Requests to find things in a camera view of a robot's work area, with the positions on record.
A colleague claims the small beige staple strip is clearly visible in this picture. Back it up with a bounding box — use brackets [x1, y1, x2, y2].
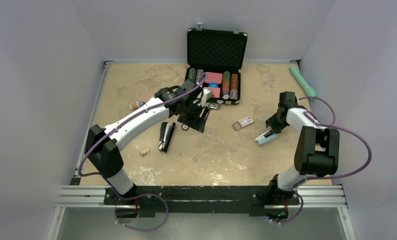
[139, 148, 150, 157]

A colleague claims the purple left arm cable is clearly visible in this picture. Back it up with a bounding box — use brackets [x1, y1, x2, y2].
[77, 72, 209, 232]

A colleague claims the pink card deck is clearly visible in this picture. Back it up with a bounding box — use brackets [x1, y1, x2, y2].
[205, 72, 223, 85]

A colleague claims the aluminium frame rail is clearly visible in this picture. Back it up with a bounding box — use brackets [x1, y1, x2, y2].
[57, 61, 356, 240]

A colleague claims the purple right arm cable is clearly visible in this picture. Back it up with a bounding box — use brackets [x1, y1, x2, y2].
[268, 96, 373, 226]

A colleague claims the black stapler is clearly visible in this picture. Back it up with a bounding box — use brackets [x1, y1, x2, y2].
[158, 122, 176, 153]

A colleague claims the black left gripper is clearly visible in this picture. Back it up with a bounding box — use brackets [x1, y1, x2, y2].
[177, 100, 211, 133]

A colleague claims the teal green cylinder tool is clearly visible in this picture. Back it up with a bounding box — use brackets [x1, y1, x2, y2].
[289, 66, 318, 97]

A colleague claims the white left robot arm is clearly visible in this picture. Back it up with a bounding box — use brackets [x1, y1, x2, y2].
[81, 79, 213, 205]

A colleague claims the small toy bottle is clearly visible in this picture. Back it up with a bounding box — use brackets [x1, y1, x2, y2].
[129, 101, 146, 111]

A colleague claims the light blue stapler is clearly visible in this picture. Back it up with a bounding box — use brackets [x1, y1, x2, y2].
[254, 129, 278, 146]

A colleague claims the black poker chip case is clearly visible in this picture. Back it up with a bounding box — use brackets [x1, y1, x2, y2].
[185, 28, 249, 106]

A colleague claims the staple box red white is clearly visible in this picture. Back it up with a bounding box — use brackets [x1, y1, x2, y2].
[232, 116, 254, 131]

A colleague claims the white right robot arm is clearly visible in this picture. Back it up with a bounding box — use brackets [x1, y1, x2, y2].
[256, 91, 340, 204]

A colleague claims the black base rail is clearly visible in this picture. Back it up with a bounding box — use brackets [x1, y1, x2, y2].
[103, 185, 300, 218]

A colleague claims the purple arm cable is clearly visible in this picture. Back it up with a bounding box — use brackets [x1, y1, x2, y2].
[268, 96, 373, 226]
[77, 72, 209, 232]

